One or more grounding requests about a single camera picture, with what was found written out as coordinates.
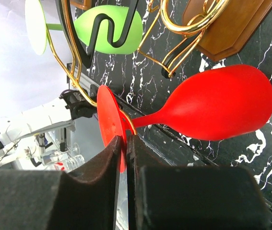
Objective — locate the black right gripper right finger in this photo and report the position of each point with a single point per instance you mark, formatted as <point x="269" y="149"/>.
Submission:
<point x="164" y="197"/>

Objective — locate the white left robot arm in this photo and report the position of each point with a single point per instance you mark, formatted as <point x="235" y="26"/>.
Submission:
<point x="41" y="134"/>

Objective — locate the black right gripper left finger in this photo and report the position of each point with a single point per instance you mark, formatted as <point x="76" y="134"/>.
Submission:
<point x="83" y="199"/>

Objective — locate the clear plastic water bottle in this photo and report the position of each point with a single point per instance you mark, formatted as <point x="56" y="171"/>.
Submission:
<point x="71" y="159"/>

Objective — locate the red plastic wine glass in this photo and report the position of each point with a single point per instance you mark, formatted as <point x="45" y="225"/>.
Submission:
<point x="212" y="105"/>

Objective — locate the green plastic wine glass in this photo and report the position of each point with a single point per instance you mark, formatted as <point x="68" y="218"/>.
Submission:
<point x="37" y="28"/>

